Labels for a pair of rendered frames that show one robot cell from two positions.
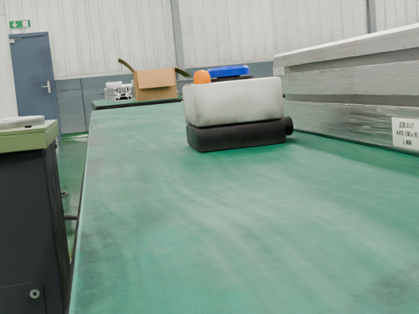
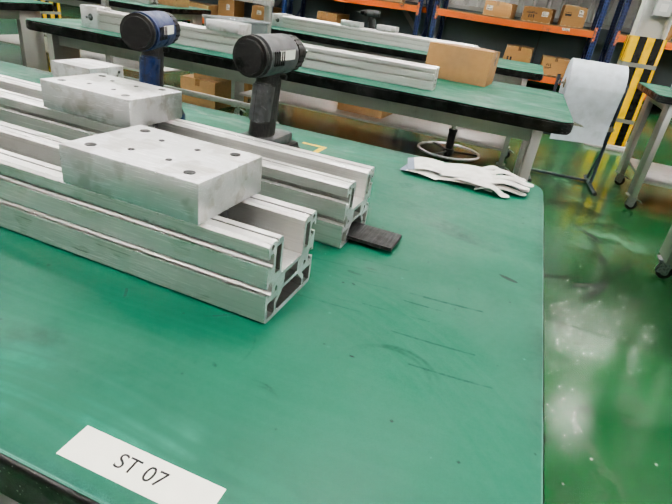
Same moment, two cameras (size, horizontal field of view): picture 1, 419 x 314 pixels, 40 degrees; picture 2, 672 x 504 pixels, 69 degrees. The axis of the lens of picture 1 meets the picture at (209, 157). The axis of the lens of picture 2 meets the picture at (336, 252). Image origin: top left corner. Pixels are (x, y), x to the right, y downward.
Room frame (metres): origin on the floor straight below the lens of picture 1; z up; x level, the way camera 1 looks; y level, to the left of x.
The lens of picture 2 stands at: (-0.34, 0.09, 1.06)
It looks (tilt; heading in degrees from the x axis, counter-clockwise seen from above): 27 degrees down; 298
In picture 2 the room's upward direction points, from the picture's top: 8 degrees clockwise
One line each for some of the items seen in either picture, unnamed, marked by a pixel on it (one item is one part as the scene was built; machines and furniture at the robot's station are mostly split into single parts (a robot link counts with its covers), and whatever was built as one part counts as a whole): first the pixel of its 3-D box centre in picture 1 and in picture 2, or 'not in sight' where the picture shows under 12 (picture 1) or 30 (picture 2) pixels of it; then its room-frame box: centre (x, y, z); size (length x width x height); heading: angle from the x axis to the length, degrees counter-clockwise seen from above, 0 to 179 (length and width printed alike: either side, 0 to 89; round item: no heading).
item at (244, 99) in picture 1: (240, 110); not in sight; (0.55, -0.03, 0.81); 0.10 x 0.08 x 0.06; 99
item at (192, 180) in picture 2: not in sight; (166, 181); (0.04, -0.24, 0.87); 0.16 x 0.11 x 0.07; 9
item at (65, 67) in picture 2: not in sight; (85, 87); (0.64, -0.56, 0.83); 0.11 x 0.10 x 0.10; 100
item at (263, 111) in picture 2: not in sight; (276, 104); (0.17, -0.59, 0.89); 0.20 x 0.08 x 0.22; 100
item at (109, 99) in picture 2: not in sight; (114, 108); (0.32, -0.39, 0.87); 0.16 x 0.11 x 0.07; 9
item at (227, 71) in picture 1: (228, 76); not in sight; (0.54, -0.02, 0.84); 0.04 x 0.04 x 0.02
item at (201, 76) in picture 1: (201, 76); not in sight; (0.51, 0.00, 0.85); 0.02 x 0.02 x 0.01
